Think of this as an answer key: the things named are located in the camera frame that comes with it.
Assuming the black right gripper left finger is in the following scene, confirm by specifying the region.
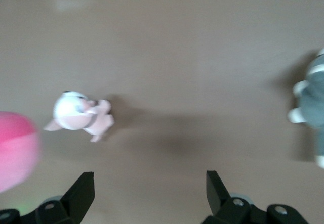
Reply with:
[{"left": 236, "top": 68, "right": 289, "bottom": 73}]
[{"left": 0, "top": 171, "right": 96, "bottom": 224}]

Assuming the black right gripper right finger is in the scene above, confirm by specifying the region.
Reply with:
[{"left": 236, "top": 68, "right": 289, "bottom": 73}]
[{"left": 201, "top": 170, "right": 307, "bottom": 224}]

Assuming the round pink plush toy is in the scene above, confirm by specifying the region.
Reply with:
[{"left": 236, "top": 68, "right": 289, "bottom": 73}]
[{"left": 0, "top": 111, "right": 42, "bottom": 194}]

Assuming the pale pink white plush dog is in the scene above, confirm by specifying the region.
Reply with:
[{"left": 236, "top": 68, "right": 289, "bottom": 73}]
[{"left": 43, "top": 90, "right": 115, "bottom": 144}]

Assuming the grey white husky plush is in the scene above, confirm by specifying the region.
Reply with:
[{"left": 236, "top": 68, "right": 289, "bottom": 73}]
[{"left": 287, "top": 48, "right": 324, "bottom": 169}]

